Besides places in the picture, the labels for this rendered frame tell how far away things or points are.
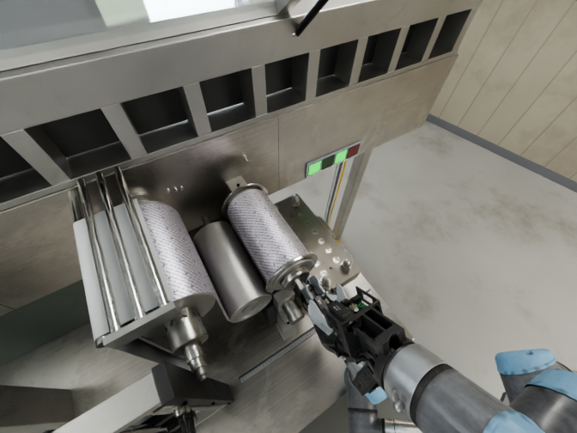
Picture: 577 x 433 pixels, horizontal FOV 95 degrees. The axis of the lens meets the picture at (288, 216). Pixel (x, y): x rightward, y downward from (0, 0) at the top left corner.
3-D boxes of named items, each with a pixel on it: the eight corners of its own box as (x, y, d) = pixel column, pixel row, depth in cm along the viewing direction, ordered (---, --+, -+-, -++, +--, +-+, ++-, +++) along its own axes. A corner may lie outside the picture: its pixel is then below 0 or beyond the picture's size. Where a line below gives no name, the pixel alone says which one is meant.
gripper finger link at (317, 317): (303, 285, 51) (337, 304, 43) (312, 310, 53) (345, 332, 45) (290, 295, 49) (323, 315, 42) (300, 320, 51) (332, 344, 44)
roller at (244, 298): (233, 327, 70) (226, 314, 60) (198, 253, 82) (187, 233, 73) (273, 303, 74) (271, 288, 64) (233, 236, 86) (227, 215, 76)
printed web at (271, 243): (199, 366, 83) (118, 328, 42) (175, 301, 94) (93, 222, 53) (302, 301, 95) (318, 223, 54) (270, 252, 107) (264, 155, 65)
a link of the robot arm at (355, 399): (343, 407, 74) (351, 407, 65) (341, 362, 80) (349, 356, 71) (371, 409, 73) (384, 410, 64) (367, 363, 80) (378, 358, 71)
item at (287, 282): (287, 293, 66) (281, 286, 60) (282, 287, 67) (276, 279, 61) (312, 277, 67) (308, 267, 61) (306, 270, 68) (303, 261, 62)
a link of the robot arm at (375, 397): (367, 406, 65) (378, 407, 58) (340, 363, 70) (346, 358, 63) (391, 387, 67) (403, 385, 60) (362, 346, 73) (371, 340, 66)
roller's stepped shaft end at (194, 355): (197, 385, 45) (191, 384, 43) (185, 352, 48) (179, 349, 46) (214, 374, 46) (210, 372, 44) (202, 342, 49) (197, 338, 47)
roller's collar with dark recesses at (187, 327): (179, 358, 49) (167, 353, 44) (169, 329, 52) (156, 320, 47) (211, 338, 51) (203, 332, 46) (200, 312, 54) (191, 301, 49)
